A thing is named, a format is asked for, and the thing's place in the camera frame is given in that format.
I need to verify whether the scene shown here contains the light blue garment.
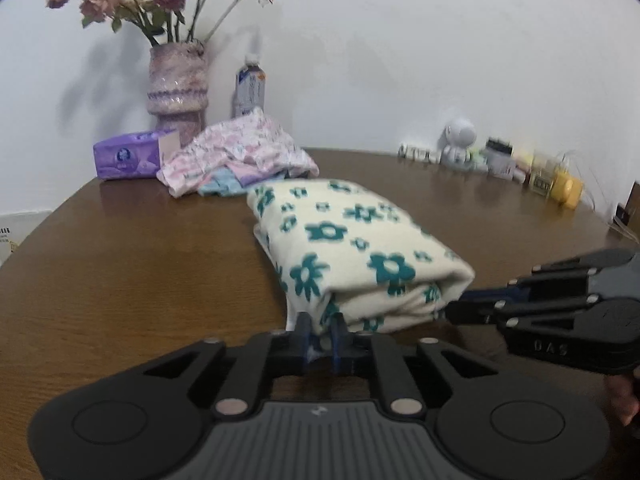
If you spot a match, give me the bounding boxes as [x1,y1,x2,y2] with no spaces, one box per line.
[197,169,248,198]

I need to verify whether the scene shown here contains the yellow mug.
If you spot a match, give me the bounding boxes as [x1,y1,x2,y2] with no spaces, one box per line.
[550,171,586,210]

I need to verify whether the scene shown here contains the cream green floral dress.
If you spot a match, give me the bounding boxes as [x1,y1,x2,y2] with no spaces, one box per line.
[246,178,476,333]

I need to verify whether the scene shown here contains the white cables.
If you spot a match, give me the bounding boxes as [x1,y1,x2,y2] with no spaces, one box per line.
[560,151,640,241]

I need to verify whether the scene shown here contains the white robot figurine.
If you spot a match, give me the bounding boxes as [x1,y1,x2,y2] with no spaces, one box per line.
[440,117,477,171]

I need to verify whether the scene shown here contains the pink floral garment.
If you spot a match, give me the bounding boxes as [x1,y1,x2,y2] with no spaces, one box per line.
[156,107,321,198]

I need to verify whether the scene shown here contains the clear glass cup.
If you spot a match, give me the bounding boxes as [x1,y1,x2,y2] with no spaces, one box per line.
[527,156,561,196]

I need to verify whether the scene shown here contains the white connector strip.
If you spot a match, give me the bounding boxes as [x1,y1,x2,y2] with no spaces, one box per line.
[398,143,442,164]

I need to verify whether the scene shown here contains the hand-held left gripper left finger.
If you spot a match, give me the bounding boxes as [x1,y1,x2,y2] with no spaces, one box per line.
[142,311,313,418]

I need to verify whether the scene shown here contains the purple textured vase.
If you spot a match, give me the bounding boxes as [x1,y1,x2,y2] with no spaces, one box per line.
[146,41,210,148]

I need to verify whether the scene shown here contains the person's right hand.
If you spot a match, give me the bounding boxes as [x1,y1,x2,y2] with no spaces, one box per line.
[604,367,640,427]

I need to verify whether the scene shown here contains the plastic drink bottle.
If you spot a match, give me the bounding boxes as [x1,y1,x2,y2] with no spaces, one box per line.
[232,52,266,118]

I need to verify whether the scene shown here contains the purple garment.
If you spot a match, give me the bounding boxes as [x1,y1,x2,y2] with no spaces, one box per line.
[227,162,286,186]

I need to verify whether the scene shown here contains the white printed box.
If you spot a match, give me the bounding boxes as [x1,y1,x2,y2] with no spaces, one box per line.
[0,210,53,266]

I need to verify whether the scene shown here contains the purple tissue pack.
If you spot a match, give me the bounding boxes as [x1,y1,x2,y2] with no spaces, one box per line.
[93,128,182,181]

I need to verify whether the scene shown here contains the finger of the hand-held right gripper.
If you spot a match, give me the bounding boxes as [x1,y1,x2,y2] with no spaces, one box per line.
[457,248,640,303]
[444,294,608,343]

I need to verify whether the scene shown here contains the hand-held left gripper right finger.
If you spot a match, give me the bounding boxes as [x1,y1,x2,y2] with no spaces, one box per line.
[330,312,501,417]

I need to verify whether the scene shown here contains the grey tin box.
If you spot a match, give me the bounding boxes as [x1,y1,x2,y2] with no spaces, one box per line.
[484,147,518,181]

